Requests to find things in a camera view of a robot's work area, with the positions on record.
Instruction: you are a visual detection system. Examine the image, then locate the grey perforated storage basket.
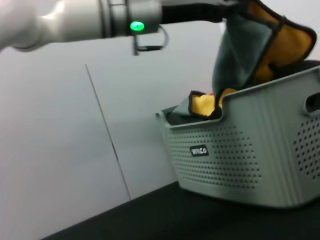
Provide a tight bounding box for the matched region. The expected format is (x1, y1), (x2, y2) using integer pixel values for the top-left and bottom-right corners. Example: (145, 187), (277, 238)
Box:
(154, 65), (320, 210)

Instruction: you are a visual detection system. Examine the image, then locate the yellow and grey towel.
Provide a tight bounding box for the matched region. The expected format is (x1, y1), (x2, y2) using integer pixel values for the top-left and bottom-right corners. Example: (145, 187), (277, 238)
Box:
(173, 89), (224, 121)
(211, 0), (318, 101)

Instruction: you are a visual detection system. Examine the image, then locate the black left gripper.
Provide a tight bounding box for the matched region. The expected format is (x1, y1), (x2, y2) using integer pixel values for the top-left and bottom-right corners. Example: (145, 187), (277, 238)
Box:
(161, 0), (239, 25)

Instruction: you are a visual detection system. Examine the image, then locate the grey left gripper cable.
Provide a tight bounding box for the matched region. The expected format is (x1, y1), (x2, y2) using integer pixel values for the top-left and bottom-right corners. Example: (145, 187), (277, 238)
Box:
(131, 26), (170, 56)

